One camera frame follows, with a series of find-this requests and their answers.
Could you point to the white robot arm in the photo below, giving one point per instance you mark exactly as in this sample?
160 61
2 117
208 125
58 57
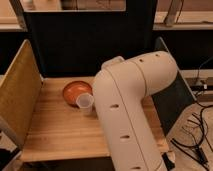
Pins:
119 88

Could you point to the clear plastic cup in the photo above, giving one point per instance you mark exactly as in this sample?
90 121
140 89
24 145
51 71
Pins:
85 102

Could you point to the orange bowl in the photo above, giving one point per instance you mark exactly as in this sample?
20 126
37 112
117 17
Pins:
73 89

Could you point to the black back panel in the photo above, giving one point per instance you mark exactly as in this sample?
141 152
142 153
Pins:
77 43

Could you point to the dark right side panel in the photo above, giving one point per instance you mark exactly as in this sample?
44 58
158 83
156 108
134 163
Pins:
174 105

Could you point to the wooden left side panel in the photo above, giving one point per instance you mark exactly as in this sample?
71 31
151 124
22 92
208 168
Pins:
19 90

